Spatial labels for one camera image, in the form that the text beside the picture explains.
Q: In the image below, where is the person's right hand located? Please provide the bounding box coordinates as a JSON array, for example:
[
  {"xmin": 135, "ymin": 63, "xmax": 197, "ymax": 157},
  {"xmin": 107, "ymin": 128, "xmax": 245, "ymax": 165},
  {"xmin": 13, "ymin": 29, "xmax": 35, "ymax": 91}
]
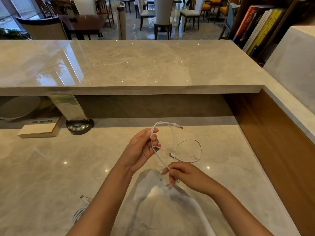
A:
[{"xmin": 161, "ymin": 161, "xmax": 220, "ymax": 197}]

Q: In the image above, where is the person's left hand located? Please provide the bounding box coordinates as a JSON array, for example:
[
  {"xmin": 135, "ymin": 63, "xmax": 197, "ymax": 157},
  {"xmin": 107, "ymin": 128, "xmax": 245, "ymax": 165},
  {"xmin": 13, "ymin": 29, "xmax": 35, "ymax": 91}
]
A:
[{"xmin": 118, "ymin": 128, "xmax": 162, "ymax": 174}]

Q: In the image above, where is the person's right forearm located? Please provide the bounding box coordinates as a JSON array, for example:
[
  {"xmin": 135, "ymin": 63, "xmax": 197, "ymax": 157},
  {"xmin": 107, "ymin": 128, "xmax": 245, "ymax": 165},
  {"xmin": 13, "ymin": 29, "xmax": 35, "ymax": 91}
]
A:
[{"xmin": 209, "ymin": 183, "xmax": 274, "ymax": 236}]

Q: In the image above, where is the person's left forearm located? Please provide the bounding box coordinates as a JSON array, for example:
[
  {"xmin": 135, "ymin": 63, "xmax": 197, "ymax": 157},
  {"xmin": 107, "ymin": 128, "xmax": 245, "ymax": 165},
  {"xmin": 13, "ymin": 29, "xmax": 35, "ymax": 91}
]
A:
[{"xmin": 66, "ymin": 164, "xmax": 135, "ymax": 236}]

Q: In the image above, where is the black round button base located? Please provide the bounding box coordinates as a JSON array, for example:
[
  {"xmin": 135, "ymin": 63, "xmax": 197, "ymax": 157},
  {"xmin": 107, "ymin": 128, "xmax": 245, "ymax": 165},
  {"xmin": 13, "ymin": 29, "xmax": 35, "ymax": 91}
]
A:
[{"xmin": 66, "ymin": 119, "xmax": 95, "ymax": 135}]

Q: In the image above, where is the clear acrylic sign holder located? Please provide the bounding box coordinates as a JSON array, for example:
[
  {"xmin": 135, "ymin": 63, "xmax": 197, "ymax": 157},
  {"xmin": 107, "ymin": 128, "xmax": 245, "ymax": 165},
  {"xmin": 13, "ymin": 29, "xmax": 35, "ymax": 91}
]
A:
[{"xmin": 48, "ymin": 93, "xmax": 89, "ymax": 122}]

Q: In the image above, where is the dark yellow printed packet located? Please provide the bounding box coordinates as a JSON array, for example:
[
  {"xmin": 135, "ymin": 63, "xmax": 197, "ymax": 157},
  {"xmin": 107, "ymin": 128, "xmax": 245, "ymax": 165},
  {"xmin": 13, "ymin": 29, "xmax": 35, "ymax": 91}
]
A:
[{"xmin": 37, "ymin": 95, "xmax": 62, "ymax": 118}]

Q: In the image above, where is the white flat box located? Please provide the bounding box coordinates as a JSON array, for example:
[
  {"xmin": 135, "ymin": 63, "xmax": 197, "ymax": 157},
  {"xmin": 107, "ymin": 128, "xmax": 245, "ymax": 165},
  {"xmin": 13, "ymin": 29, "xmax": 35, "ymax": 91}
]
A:
[{"xmin": 17, "ymin": 117, "xmax": 62, "ymax": 139}]

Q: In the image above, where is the round grey plate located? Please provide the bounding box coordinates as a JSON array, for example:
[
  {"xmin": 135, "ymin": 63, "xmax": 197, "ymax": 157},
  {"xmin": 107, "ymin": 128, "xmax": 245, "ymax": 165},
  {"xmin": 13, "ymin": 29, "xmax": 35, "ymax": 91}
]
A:
[{"xmin": 0, "ymin": 95, "xmax": 42, "ymax": 121}]

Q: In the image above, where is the dark wooden table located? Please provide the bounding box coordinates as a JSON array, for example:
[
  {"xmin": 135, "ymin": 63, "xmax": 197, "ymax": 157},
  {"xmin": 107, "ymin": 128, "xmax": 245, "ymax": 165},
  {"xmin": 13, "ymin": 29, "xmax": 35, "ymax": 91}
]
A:
[{"xmin": 58, "ymin": 14, "xmax": 109, "ymax": 40}]

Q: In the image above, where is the tall white high-back chair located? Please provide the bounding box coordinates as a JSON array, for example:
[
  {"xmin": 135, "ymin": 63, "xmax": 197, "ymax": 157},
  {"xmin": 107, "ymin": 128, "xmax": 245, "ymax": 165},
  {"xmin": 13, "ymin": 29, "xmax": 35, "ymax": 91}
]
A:
[{"xmin": 153, "ymin": 0, "xmax": 175, "ymax": 40}]

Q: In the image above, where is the curved beige armchair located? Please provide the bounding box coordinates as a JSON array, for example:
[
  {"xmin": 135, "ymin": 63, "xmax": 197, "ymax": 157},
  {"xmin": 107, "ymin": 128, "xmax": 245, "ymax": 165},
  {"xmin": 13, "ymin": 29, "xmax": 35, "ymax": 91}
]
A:
[{"xmin": 14, "ymin": 16, "xmax": 68, "ymax": 40}]

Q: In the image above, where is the white cushioned wooden armchair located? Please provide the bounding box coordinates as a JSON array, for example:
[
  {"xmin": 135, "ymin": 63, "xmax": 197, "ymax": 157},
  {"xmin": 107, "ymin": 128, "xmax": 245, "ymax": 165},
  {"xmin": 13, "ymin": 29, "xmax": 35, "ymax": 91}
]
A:
[{"xmin": 72, "ymin": 0, "xmax": 97, "ymax": 15}]

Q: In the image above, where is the orange chair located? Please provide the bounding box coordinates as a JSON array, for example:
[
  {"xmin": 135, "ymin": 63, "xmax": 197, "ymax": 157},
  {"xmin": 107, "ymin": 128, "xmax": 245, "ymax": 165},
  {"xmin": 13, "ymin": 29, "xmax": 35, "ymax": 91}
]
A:
[
  {"xmin": 192, "ymin": 0, "xmax": 212, "ymax": 22},
  {"xmin": 214, "ymin": 0, "xmax": 241, "ymax": 24}
]

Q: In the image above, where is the row of upright books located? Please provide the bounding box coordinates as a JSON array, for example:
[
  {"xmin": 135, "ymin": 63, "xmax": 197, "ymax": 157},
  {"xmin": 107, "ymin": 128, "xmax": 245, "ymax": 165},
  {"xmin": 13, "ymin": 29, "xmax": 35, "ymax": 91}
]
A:
[{"xmin": 232, "ymin": 5, "xmax": 287, "ymax": 57}]

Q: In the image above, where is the teal chair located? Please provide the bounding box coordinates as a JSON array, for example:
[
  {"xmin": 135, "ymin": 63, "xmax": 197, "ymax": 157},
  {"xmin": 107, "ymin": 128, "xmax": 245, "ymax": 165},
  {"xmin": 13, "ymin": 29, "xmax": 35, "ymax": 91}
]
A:
[{"xmin": 218, "ymin": 3, "xmax": 241, "ymax": 40}]

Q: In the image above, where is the green potted plant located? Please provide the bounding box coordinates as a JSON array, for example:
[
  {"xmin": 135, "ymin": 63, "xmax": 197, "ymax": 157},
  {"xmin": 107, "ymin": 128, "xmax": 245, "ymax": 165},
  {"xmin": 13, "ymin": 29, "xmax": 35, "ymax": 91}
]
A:
[{"xmin": 0, "ymin": 27, "xmax": 32, "ymax": 40}]

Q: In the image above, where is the dark wooden bookshelf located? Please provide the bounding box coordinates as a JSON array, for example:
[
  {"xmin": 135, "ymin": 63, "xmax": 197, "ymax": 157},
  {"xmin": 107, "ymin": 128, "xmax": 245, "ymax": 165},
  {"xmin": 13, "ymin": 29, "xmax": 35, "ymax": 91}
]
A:
[{"xmin": 227, "ymin": 0, "xmax": 315, "ymax": 67}]

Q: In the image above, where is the dark wooden frame armchair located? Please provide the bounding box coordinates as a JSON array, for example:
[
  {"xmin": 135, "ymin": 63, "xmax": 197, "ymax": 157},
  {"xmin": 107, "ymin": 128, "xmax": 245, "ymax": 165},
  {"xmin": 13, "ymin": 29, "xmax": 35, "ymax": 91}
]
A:
[
  {"xmin": 95, "ymin": 0, "xmax": 115, "ymax": 28},
  {"xmin": 33, "ymin": 0, "xmax": 74, "ymax": 19}
]

